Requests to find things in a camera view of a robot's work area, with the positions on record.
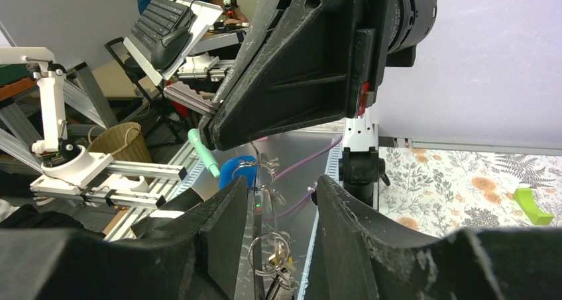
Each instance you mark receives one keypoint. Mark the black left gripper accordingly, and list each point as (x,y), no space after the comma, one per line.
(300,57)

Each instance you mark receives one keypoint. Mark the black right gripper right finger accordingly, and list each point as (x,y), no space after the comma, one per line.
(361,254)

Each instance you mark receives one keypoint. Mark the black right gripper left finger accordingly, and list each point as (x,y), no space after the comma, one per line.
(195,255)

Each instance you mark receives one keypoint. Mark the silver key bunch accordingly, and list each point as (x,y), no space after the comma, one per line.
(270,259)

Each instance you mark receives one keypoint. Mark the blue key tag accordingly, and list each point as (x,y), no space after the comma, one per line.
(238,166)

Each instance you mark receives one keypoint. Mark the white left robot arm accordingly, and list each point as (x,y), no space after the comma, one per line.
(360,167)

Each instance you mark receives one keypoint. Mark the green tagged key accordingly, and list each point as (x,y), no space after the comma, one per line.
(205,155)

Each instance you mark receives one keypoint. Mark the black keyboard on stand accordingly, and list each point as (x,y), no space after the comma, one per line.
(165,34)

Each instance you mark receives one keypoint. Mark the woven basket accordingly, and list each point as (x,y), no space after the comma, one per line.
(125,142)

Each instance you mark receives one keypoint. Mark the green marker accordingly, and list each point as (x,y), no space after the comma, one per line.
(525,198)

